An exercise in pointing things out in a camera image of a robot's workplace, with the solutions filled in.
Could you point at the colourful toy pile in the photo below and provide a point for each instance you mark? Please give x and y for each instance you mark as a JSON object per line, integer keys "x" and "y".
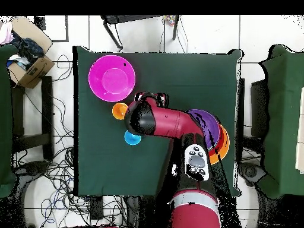
{"x": 169, "y": 20}

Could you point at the black box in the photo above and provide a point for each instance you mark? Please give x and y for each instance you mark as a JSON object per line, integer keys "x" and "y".
{"x": 258, "y": 109}

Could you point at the black bench frame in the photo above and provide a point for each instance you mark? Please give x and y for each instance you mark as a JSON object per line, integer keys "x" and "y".
{"x": 46, "y": 106}

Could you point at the purple bowl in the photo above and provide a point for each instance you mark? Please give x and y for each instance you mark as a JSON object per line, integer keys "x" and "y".
{"x": 211, "y": 125}

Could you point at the dark green table cloth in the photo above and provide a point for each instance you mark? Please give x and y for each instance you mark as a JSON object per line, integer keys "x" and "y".
{"x": 154, "y": 66}

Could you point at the black metal stool frame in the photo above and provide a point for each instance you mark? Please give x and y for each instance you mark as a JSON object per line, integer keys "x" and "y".
{"x": 133, "y": 18}

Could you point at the pink bowl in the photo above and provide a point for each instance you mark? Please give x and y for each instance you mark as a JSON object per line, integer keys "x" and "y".
{"x": 111, "y": 78}

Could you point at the dark blue cloth bundle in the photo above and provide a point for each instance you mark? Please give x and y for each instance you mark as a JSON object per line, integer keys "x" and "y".
{"x": 28, "y": 47}

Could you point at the orange bowl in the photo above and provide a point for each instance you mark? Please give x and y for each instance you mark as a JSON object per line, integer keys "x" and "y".
{"x": 225, "y": 147}

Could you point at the green cloth covered table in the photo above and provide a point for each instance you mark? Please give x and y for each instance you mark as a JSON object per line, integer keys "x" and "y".
{"x": 6, "y": 118}
{"x": 285, "y": 106}

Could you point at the pink white cloth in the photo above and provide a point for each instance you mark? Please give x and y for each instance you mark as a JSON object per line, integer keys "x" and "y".
{"x": 6, "y": 33}

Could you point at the red bowl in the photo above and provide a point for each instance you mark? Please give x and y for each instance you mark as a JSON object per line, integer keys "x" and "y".
{"x": 217, "y": 144}

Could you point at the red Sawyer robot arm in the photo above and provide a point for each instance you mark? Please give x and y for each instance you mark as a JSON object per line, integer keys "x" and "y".
{"x": 171, "y": 121}

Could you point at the orange cup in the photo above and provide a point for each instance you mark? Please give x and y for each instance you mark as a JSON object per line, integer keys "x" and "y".
{"x": 118, "y": 110}

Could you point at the cardboard box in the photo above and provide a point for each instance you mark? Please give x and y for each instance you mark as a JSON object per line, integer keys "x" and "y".
{"x": 35, "y": 73}

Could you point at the blue cup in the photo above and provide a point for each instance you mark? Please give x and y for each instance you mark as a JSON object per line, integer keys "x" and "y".
{"x": 131, "y": 140}

